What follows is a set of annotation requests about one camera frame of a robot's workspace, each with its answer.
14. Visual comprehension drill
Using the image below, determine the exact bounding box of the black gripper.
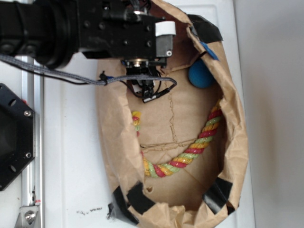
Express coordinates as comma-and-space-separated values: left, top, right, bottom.
77, 0, 176, 66

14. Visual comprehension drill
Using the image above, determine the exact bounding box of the multicolour twisted rope toy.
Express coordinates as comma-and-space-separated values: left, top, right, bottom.
142, 100, 223, 178

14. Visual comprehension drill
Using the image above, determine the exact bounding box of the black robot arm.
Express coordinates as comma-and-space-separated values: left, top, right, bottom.
0, 0, 176, 69

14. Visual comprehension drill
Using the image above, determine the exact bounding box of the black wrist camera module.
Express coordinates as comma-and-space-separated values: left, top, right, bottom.
122, 66, 177, 103

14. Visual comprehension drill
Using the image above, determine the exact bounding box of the blue dimpled ball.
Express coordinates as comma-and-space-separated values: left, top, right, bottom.
188, 60, 215, 88

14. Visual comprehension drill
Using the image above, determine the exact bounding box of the brown paper bag tray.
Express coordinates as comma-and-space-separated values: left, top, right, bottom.
96, 0, 248, 228

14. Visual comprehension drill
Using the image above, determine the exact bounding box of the aluminium extrusion rail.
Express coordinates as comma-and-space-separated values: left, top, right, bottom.
15, 70, 45, 228

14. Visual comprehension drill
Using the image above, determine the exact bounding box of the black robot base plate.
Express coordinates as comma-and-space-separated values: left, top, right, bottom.
0, 83, 35, 191

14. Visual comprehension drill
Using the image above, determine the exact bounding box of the metal corner bracket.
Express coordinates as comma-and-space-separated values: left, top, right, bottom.
14, 206, 39, 228

